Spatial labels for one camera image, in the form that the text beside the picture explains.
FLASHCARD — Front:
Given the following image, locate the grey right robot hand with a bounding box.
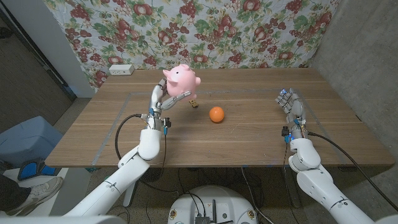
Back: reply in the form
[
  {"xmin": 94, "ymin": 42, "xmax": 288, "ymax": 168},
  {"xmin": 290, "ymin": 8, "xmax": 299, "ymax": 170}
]
[{"xmin": 274, "ymin": 88, "xmax": 308, "ymax": 140}]

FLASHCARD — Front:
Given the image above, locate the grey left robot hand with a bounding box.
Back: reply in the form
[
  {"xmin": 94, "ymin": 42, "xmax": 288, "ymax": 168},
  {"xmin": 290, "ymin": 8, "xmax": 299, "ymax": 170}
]
[{"xmin": 148, "ymin": 77, "xmax": 192, "ymax": 129}]

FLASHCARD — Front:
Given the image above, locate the pink plastic piggy bank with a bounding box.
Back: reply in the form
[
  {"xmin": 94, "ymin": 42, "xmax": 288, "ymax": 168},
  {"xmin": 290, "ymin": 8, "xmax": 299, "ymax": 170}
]
[{"xmin": 162, "ymin": 63, "xmax": 201, "ymax": 100}]

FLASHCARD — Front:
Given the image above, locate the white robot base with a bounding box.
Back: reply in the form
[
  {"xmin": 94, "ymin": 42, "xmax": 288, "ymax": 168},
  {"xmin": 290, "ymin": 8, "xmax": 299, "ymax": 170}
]
[{"xmin": 167, "ymin": 185, "xmax": 258, "ymax": 224}]

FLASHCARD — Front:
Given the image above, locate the white power strip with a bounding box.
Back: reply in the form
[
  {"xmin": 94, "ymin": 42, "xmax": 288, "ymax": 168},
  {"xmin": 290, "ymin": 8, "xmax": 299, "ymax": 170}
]
[{"xmin": 108, "ymin": 63, "xmax": 135, "ymax": 76}]

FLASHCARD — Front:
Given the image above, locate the orange fruit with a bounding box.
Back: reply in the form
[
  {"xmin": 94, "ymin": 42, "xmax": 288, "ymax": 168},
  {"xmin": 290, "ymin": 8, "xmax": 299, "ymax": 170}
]
[{"xmin": 208, "ymin": 106, "xmax": 225, "ymax": 123}]

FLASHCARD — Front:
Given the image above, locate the grey tape outline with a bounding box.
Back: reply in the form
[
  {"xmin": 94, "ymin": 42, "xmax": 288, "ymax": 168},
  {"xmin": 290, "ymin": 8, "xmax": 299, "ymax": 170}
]
[{"xmin": 91, "ymin": 88, "xmax": 346, "ymax": 166}]

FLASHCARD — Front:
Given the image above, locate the round black floor fan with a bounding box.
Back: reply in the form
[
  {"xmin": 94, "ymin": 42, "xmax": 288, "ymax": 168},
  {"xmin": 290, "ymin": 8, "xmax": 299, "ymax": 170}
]
[{"xmin": 138, "ymin": 167, "xmax": 165, "ymax": 183}]

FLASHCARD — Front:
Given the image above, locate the fruit print backdrop cloth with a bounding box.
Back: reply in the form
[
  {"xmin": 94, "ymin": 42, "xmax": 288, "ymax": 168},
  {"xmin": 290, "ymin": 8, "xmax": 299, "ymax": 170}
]
[{"xmin": 43, "ymin": 0, "xmax": 341, "ymax": 93}]

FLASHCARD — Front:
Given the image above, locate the grey-blue plastic bin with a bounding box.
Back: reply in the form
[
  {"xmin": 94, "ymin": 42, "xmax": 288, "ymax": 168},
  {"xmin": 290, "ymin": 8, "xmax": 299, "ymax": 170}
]
[{"xmin": 0, "ymin": 116, "xmax": 63, "ymax": 169}]

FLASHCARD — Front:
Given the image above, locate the blue and black foot pedal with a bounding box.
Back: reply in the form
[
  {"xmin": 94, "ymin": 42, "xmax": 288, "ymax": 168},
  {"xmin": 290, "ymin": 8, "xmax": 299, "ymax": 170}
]
[{"xmin": 17, "ymin": 157, "xmax": 58, "ymax": 182}]

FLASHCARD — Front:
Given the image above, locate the grey sneaker of person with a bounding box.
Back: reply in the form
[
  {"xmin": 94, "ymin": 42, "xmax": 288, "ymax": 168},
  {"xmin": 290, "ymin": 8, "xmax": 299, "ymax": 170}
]
[{"xmin": 6, "ymin": 176, "xmax": 65, "ymax": 216}]

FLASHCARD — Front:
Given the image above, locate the white robot torso edge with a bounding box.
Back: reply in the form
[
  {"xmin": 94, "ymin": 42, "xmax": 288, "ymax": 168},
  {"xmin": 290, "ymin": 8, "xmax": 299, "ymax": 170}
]
[{"xmin": 0, "ymin": 215, "xmax": 127, "ymax": 224}]

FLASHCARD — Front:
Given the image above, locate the person's leg in dark trousers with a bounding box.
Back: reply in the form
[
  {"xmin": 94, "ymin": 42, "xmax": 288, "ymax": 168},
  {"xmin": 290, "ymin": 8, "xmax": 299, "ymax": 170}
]
[{"xmin": 0, "ymin": 174, "xmax": 32, "ymax": 212}]

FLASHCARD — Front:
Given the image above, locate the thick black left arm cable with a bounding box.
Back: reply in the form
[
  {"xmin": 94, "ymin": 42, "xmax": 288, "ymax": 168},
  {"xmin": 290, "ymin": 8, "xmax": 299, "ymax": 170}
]
[{"xmin": 114, "ymin": 113, "xmax": 149, "ymax": 161}]

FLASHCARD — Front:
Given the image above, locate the thin black right camera cable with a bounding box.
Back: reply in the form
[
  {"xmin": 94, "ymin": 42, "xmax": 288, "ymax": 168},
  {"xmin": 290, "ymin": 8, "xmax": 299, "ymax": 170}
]
[{"xmin": 282, "ymin": 141, "xmax": 290, "ymax": 181}]

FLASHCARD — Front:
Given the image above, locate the grey floor cable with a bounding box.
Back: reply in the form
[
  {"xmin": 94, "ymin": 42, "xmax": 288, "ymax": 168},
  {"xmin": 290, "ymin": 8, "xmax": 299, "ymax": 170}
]
[{"xmin": 241, "ymin": 167, "xmax": 276, "ymax": 224}]

